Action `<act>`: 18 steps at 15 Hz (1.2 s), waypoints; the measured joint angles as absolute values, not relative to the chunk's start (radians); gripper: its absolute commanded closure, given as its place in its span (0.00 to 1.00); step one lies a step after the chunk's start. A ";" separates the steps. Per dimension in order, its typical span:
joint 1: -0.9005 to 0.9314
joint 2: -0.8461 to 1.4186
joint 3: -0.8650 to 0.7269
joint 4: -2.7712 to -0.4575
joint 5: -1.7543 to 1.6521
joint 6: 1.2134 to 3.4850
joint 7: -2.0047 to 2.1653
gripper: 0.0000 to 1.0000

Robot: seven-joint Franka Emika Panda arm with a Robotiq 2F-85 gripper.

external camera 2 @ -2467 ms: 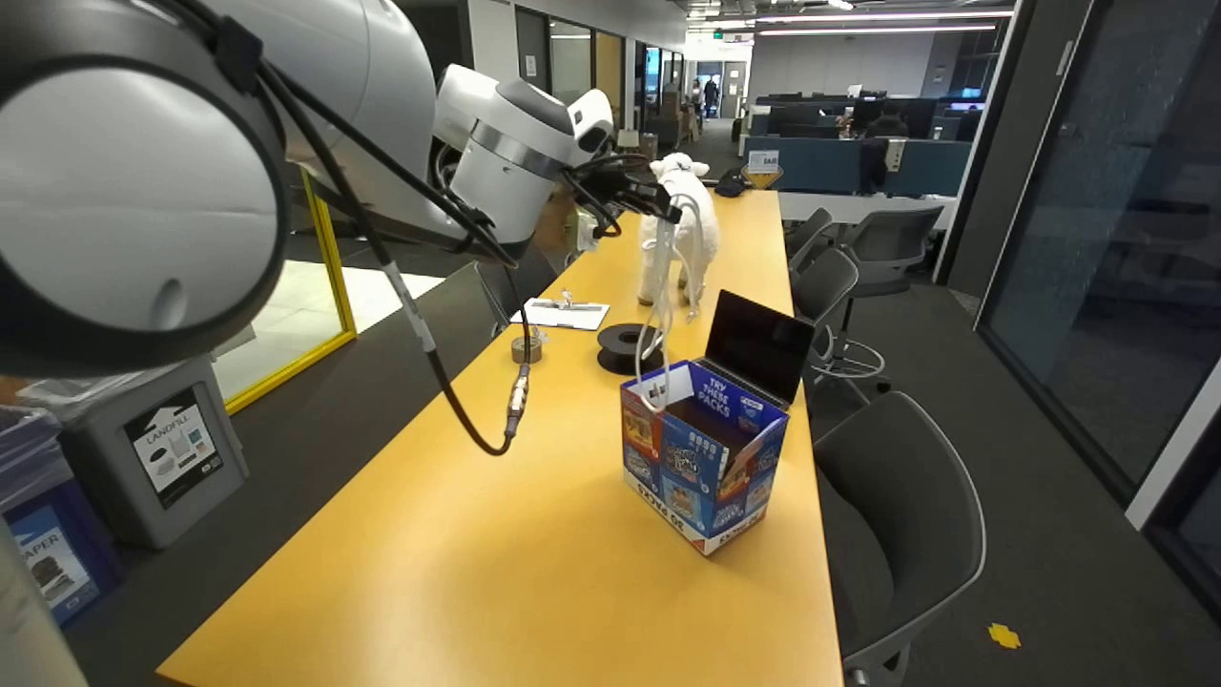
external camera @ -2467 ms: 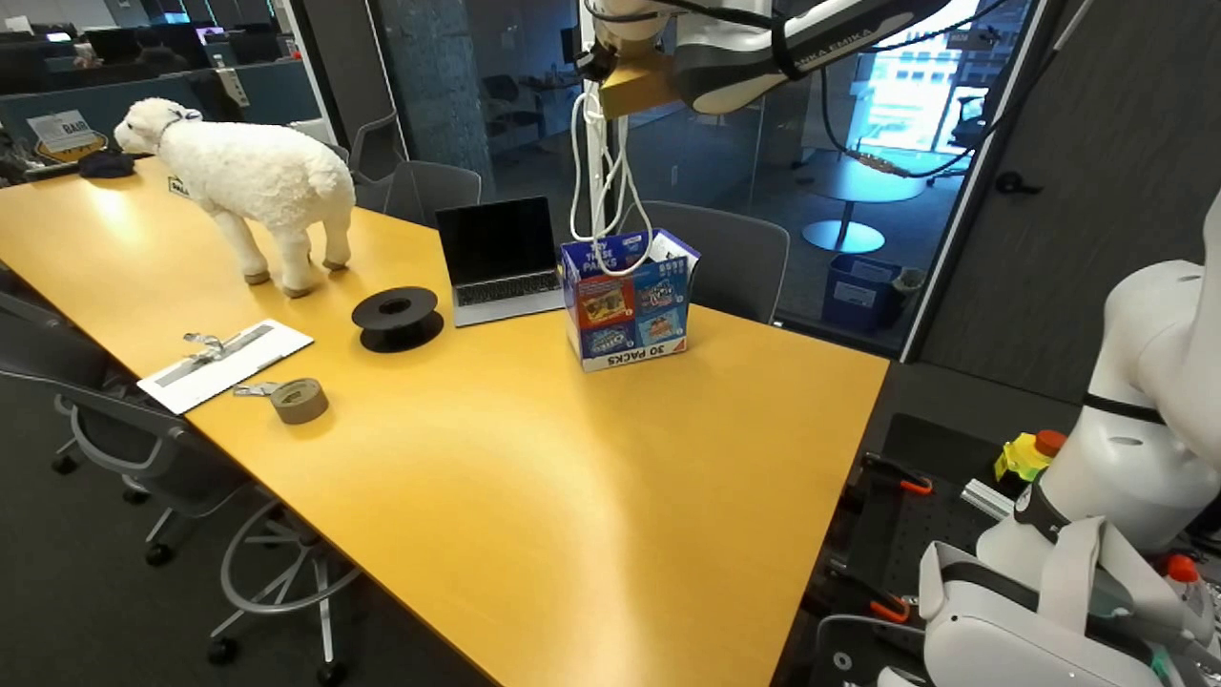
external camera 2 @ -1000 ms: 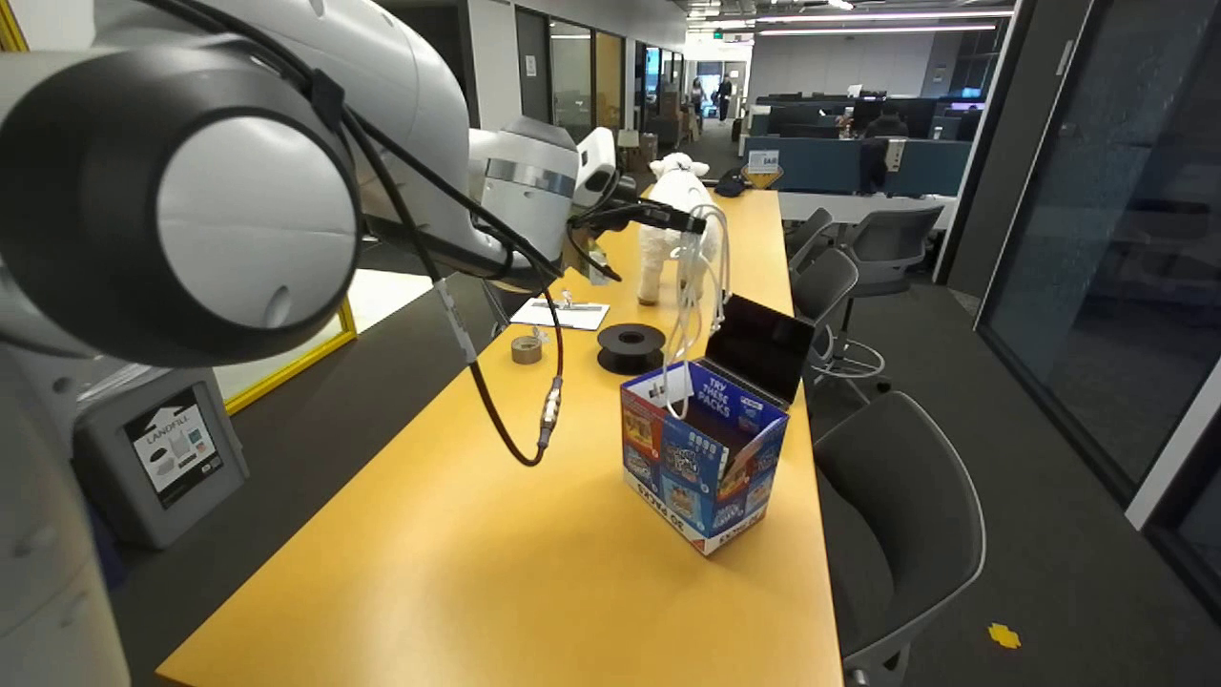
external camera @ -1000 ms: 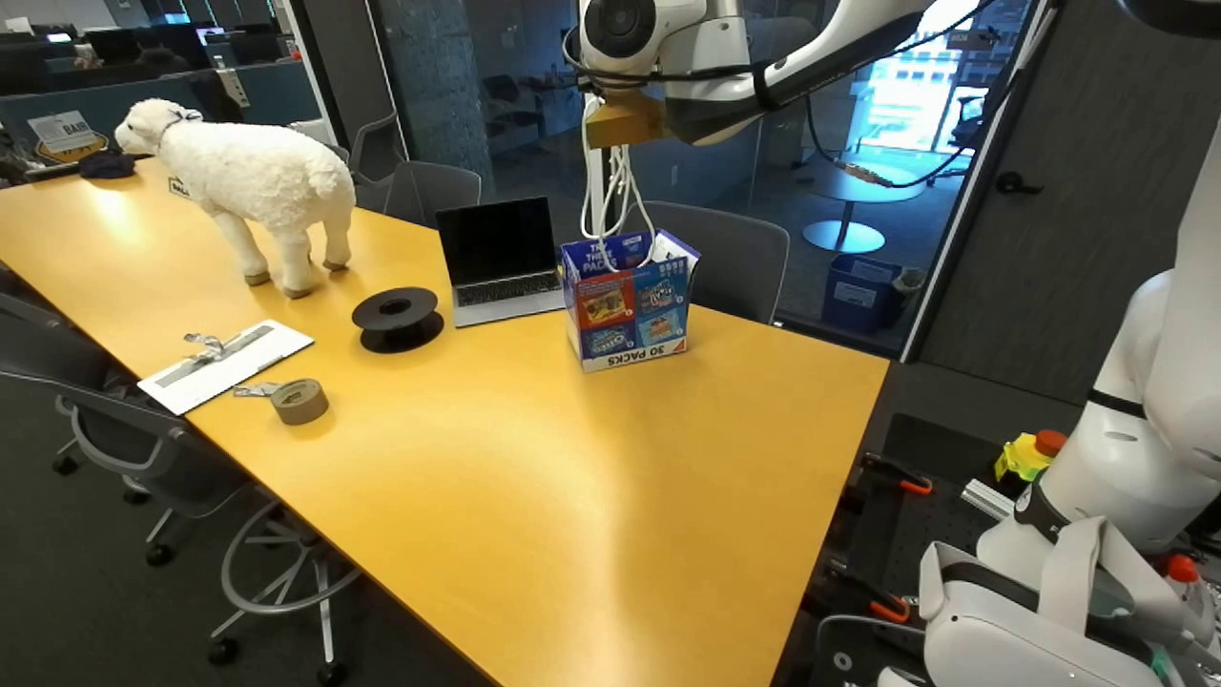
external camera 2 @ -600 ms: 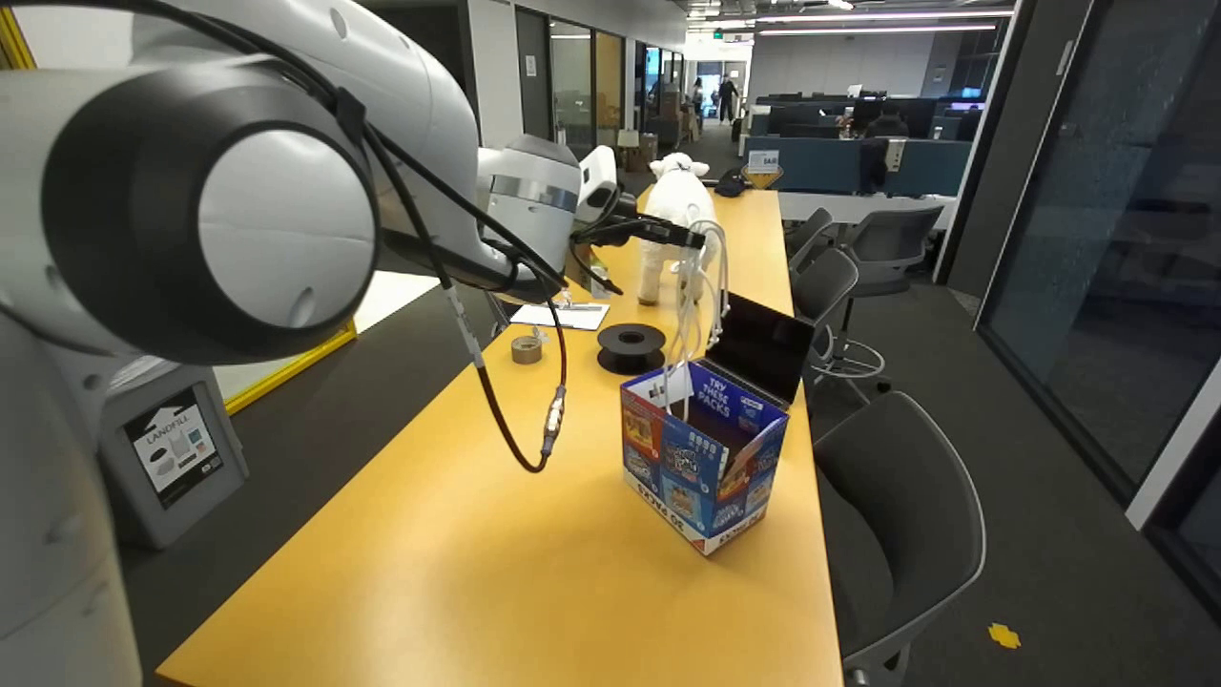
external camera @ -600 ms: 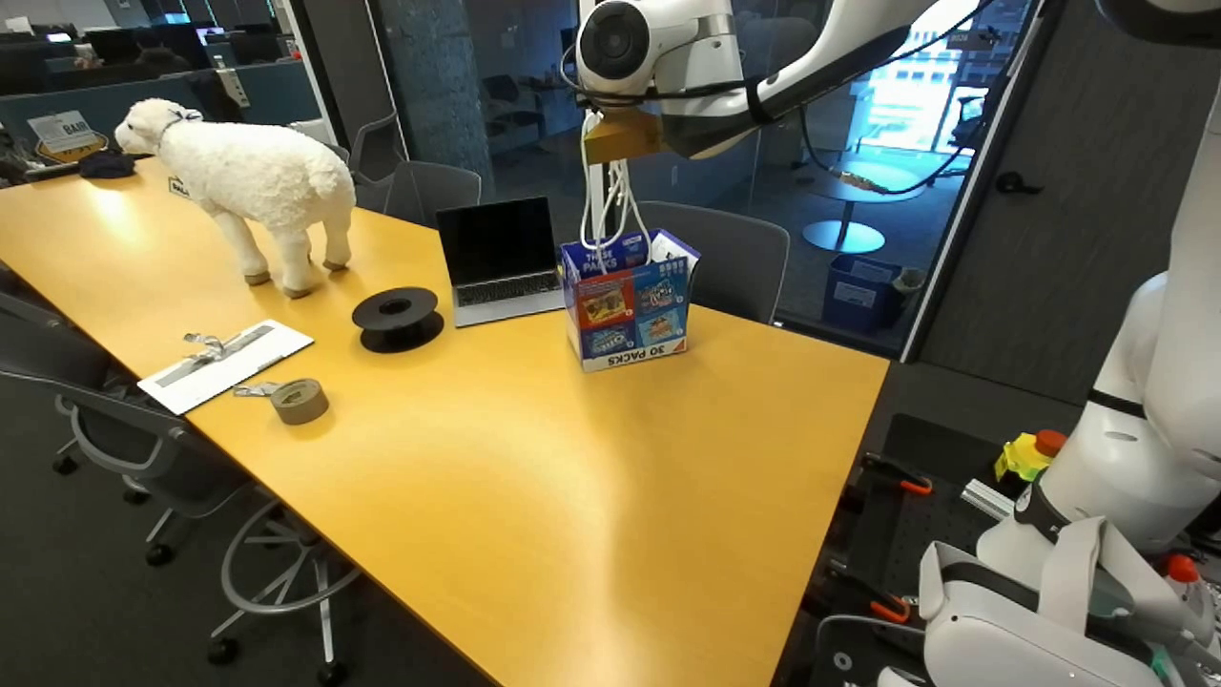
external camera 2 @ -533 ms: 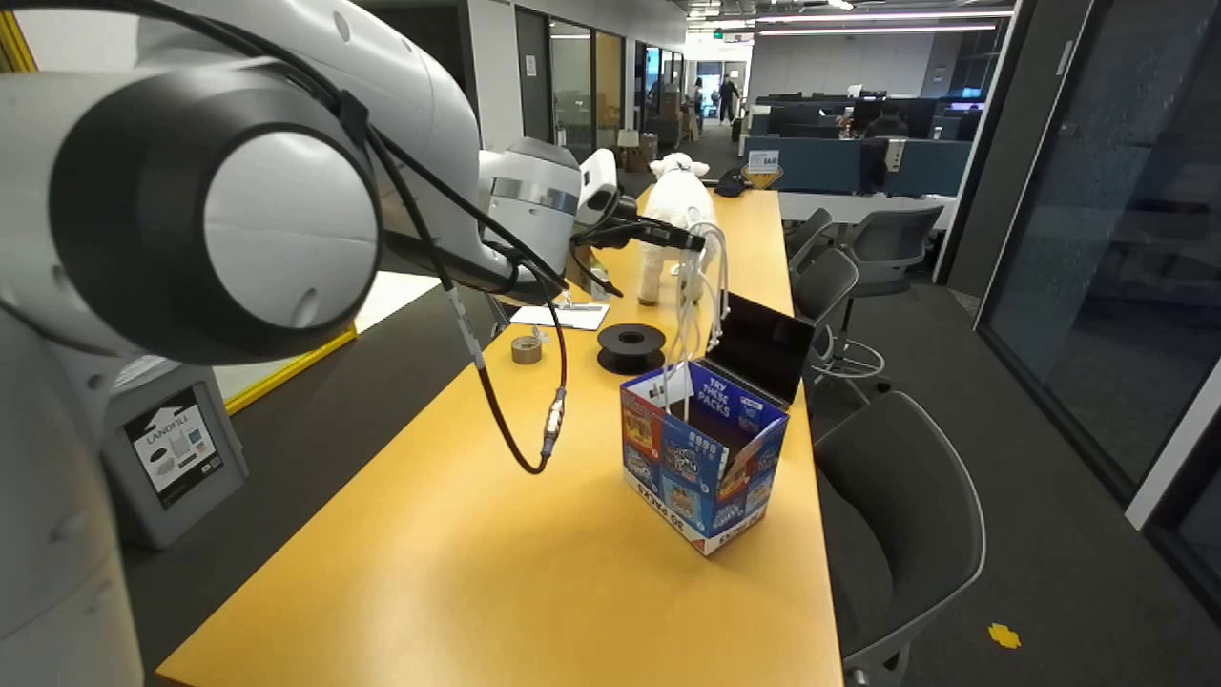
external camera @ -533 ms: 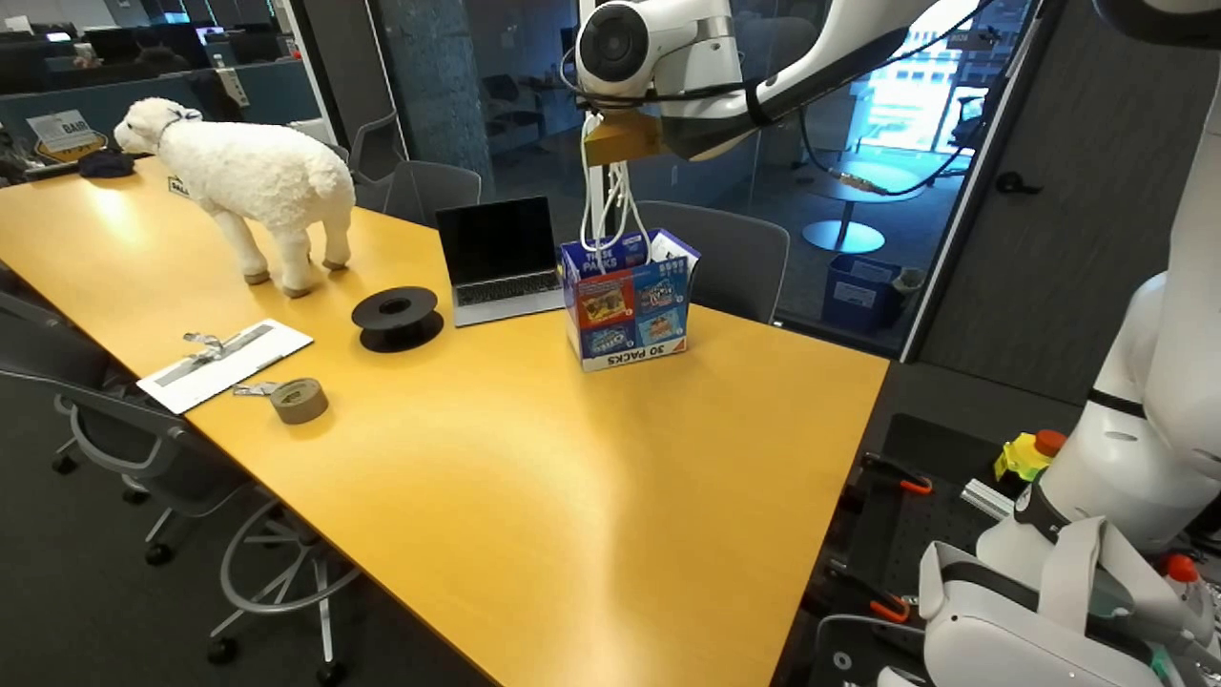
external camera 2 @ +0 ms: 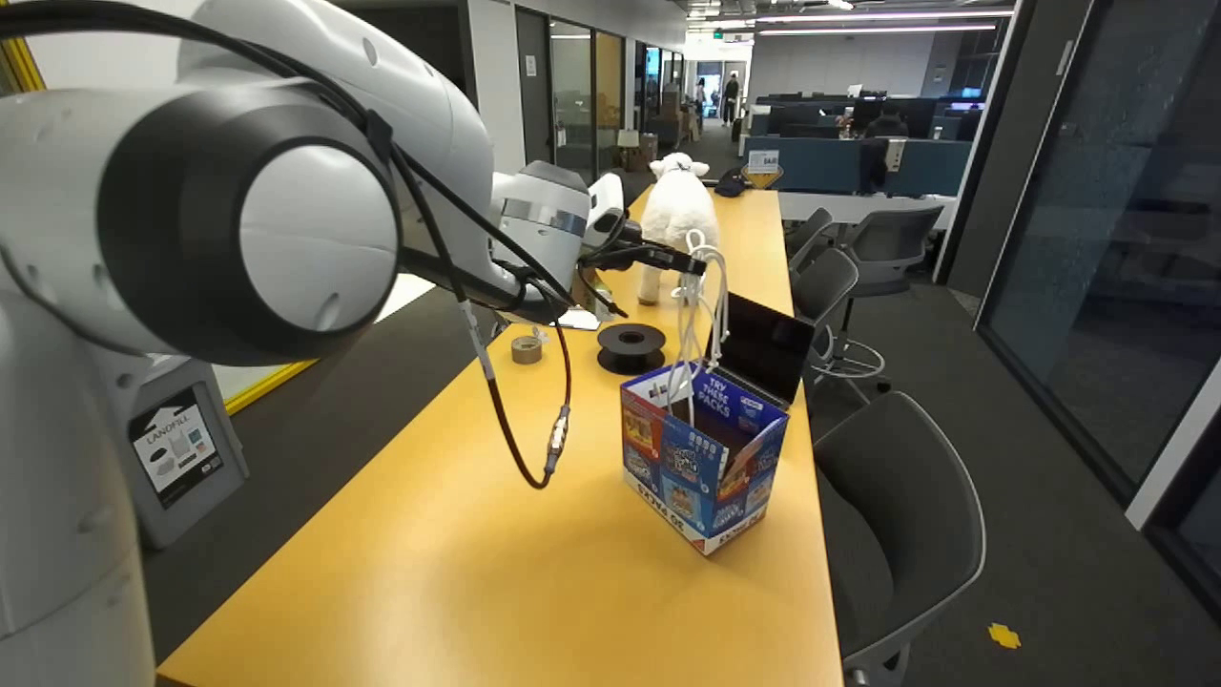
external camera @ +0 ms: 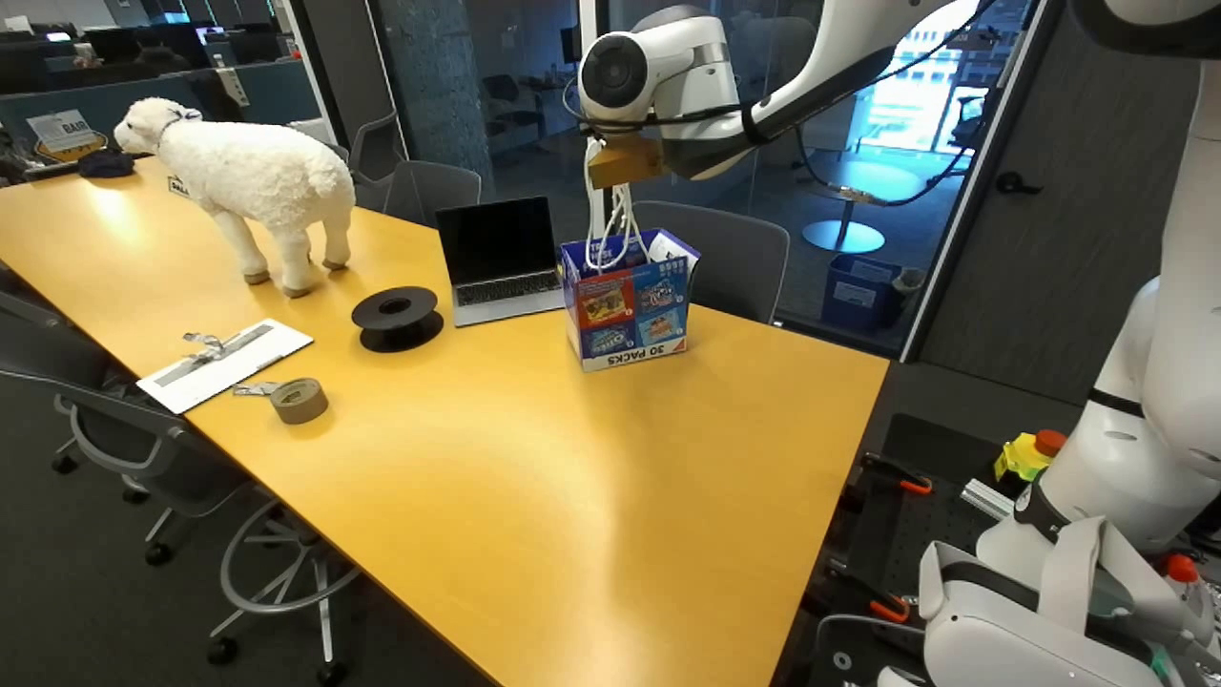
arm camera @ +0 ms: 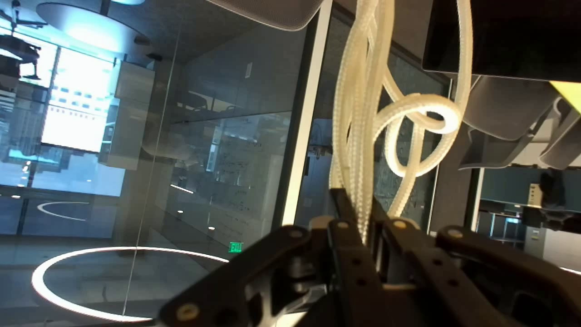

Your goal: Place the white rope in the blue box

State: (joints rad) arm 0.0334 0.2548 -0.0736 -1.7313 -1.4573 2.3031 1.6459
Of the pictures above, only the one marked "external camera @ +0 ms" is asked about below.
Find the black filament spool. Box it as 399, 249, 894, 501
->
345, 284, 446, 356

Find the white plush sheep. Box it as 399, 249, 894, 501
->
111, 94, 359, 301

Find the open dark laptop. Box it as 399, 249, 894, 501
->
433, 196, 573, 332

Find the white paper sheet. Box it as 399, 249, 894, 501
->
133, 317, 315, 420

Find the round blue table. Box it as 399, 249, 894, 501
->
796, 218, 887, 259

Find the office chair with foot ring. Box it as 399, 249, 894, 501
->
200, 492, 366, 679

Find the yellow green toy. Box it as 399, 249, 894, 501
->
990, 427, 1068, 487

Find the blue printed cardboard box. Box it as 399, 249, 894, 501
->
558, 226, 700, 373

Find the blue storage bin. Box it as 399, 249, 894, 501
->
821, 259, 927, 337

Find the orange clamp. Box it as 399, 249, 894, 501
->
887, 469, 937, 504
867, 595, 920, 631

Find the grey mesh office chair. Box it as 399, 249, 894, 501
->
379, 158, 489, 228
629, 196, 792, 327
345, 109, 410, 183
0, 291, 184, 572

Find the small black pouch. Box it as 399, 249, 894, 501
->
71, 148, 139, 183

